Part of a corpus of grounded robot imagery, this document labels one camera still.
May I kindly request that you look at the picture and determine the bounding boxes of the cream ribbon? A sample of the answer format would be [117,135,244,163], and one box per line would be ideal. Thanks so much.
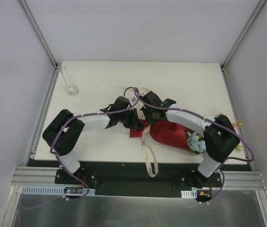
[112,85,159,177]

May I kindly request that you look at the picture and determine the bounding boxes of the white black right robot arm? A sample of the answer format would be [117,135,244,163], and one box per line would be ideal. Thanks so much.
[134,90,241,189]

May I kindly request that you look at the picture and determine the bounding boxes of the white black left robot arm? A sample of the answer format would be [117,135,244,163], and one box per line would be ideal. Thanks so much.
[42,96,142,184]

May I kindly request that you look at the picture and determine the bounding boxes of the clear glass flask vase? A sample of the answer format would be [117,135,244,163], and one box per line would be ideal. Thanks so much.
[61,66,79,96]

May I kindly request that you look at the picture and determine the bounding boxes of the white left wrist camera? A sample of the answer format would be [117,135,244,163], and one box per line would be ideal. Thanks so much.
[128,96,137,104]

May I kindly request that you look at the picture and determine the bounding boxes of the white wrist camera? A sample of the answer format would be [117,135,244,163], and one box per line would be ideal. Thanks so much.
[128,96,137,104]
[139,91,148,97]

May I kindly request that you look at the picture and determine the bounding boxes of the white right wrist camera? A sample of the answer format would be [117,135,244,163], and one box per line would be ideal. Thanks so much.
[139,91,148,97]

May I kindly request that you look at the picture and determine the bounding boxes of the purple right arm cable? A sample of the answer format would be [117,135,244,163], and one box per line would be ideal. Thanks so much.
[134,87,256,205]

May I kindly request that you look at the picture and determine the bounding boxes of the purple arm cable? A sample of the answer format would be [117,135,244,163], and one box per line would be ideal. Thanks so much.
[134,87,256,205]
[50,87,140,201]

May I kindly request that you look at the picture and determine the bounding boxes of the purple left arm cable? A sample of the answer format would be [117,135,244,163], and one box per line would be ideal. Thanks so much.
[50,87,140,201]

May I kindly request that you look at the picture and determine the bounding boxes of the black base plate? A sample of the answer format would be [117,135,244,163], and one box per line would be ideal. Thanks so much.
[26,159,253,196]

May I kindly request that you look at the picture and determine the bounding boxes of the white slotted cable duct right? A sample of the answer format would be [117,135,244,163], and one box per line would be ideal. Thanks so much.
[181,189,213,199]

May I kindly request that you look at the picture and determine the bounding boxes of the white slotted cable duct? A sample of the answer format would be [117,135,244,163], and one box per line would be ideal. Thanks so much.
[22,186,95,196]
[181,189,213,199]

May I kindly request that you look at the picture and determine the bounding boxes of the aluminium rail right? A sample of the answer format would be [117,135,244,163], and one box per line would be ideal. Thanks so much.
[223,171,267,191]

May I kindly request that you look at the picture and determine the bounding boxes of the aluminium rail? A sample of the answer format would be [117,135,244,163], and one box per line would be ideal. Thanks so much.
[223,171,267,191]
[12,166,58,185]

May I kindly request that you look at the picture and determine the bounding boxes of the aluminium rail left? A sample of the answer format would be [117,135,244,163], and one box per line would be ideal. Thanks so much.
[12,166,58,185]

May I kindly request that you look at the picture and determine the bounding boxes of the white slotted cable duct left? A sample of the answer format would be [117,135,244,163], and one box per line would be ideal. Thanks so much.
[22,186,95,196]

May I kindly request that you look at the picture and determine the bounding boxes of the aluminium frame post left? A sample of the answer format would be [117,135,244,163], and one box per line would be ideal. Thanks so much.
[18,0,58,69]

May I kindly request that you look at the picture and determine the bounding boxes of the aluminium frame post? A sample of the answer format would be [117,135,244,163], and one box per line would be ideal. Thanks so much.
[221,0,267,72]
[18,0,58,69]

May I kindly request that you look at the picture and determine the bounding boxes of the aluminium frame post right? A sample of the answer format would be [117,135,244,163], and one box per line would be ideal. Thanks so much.
[221,0,267,72]

